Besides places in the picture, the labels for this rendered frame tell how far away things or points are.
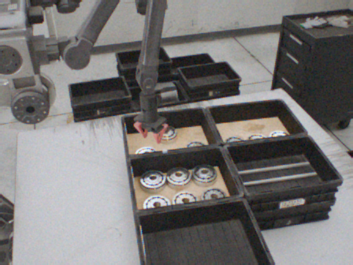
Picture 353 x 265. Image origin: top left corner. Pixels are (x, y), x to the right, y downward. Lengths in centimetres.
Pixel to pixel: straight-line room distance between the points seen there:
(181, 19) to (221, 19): 50
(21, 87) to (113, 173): 59
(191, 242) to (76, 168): 76
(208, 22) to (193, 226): 364
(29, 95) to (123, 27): 311
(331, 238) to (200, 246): 56
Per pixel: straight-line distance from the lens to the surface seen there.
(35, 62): 121
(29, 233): 169
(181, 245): 139
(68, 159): 197
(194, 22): 475
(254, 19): 507
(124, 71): 295
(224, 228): 144
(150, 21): 122
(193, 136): 183
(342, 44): 298
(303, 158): 179
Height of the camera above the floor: 194
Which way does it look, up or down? 37 degrees down
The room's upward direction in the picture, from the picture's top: straight up
